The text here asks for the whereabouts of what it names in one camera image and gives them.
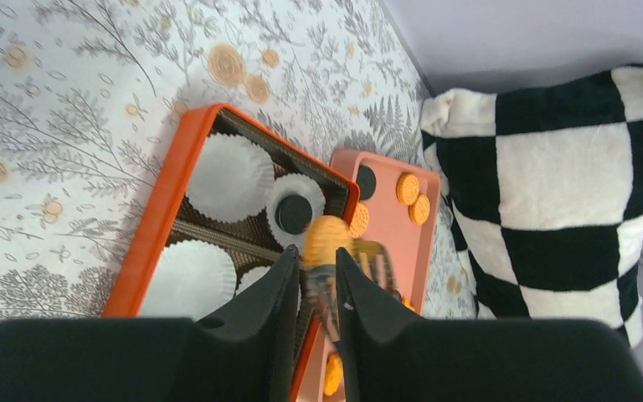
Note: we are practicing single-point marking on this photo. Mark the white paper liner middle right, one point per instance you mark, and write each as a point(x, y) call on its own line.
point(251, 277)

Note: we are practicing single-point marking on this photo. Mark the metal serving tongs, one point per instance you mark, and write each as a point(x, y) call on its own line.
point(329, 267)

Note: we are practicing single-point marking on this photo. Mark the yellow round biscuit left upper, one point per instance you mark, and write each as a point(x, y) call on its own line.
point(360, 221)

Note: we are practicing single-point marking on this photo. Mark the black white checkered pillow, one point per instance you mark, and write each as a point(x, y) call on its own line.
point(546, 190)

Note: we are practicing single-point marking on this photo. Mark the orange fish cookie left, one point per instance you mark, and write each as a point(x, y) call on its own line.
point(333, 374)

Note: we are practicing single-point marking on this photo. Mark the pink cookie tray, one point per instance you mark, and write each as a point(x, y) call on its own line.
point(409, 245)

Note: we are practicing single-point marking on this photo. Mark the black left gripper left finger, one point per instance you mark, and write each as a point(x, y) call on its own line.
point(243, 351)

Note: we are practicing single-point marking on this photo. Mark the orange cookie box with liners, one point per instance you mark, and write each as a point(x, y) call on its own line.
point(169, 216)

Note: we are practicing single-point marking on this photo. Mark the yellow round biscuit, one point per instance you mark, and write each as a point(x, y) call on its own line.
point(419, 211)
point(360, 221)
point(324, 236)
point(407, 189)

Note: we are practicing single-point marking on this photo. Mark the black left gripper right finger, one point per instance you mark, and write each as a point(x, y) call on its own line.
point(394, 354)

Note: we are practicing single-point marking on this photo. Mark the white paper liner top left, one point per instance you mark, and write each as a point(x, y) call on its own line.
point(232, 178)

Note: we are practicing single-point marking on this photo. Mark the black sandwich cookie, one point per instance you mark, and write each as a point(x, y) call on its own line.
point(293, 213)
point(366, 181)

